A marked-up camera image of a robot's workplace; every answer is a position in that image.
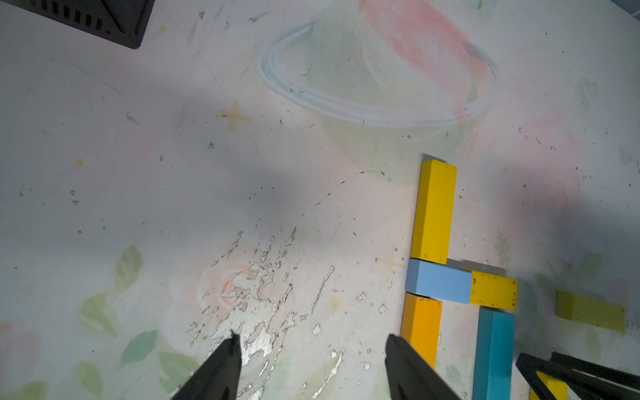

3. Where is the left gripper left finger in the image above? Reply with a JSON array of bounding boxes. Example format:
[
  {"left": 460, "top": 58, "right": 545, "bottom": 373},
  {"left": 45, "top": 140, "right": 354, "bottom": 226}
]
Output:
[{"left": 172, "top": 333, "right": 242, "bottom": 400}]

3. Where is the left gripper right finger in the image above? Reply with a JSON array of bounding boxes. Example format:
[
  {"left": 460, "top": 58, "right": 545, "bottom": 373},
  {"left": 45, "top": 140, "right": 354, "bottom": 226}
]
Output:
[{"left": 385, "top": 334, "right": 459, "bottom": 400}]

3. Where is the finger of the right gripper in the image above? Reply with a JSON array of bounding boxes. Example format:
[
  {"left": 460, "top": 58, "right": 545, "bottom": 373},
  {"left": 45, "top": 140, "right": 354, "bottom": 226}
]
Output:
[
  {"left": 550, "top": 353, "right": 639, "bottom": 395},
  {"left": 516, "top": 353, "right": 595, "bottom": 400}
]

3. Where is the orange-yellow long block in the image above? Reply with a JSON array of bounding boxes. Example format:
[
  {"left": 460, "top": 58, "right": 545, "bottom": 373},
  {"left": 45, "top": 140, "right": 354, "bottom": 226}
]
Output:
[{"left": 400, "top": 293, "right": 443, "bottom": 368}]

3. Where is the lemon yellow long block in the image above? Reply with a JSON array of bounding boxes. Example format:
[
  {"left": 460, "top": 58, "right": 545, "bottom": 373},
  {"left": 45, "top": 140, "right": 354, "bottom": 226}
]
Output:
[{"left": 555, "top": 291, "right": 626, "bottom": 333}]

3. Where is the teal long block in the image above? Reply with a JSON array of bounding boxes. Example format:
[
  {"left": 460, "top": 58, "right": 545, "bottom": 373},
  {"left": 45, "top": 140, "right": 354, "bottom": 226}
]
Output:
[{"left": 472, "top": 308, "right": 515, "bottom": 400}]

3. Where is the light blue short block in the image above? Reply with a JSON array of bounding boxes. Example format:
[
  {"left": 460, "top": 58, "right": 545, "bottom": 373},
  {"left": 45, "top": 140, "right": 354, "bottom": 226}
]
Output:
[{"left": 405, "top": 258, "right": 472, "bottom": 304}]

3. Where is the small yellow short block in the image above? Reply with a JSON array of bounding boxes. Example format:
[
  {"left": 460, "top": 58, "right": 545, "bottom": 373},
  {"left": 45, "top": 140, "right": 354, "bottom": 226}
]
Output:
[{"left": 470, "top": 271, "right": 518, "bottom": 312}]

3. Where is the bright yellow long block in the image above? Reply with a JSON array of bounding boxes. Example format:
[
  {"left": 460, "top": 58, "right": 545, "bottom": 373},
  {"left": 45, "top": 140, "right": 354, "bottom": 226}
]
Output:
[{"left": 537, "top": 372, "right": 569, "bottom": 400}]

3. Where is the floral table mat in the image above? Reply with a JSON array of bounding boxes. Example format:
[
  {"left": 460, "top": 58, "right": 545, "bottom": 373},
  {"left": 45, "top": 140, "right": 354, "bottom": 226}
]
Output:
[{"left": 1, "top": 1, "right": 639, "bottom": 399}]

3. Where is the black mesh file basket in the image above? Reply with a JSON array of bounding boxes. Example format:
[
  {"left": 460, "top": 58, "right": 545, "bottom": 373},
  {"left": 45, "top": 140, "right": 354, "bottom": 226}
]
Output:
[{"left": 4, "top": 0, "right": 154, "bottom": 49}]

